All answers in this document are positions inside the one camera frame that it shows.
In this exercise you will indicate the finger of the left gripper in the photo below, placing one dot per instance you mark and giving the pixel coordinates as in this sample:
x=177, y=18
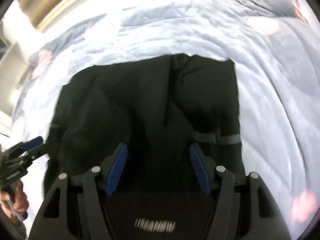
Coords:
x=27, y=146
x=38, y=151

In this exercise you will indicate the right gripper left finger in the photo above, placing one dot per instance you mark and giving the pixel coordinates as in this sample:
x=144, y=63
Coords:
x=73, y=207

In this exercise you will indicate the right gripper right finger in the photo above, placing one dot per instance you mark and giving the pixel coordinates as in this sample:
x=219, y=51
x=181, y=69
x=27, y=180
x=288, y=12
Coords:
x=242, y=208

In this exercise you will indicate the black hooded jacket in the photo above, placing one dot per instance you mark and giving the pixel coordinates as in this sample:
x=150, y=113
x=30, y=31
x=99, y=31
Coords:
x=158, y=107

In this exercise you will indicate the person left hand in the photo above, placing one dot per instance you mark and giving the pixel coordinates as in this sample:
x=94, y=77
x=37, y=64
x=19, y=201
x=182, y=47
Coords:
x=20, y=205

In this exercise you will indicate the white bookshelf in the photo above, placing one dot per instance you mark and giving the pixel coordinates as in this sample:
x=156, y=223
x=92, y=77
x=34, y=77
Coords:
x=19, y=40

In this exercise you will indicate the grey floral bed quilt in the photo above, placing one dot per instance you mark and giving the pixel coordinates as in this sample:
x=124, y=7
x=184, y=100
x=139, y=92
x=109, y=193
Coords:
x=277, y=62

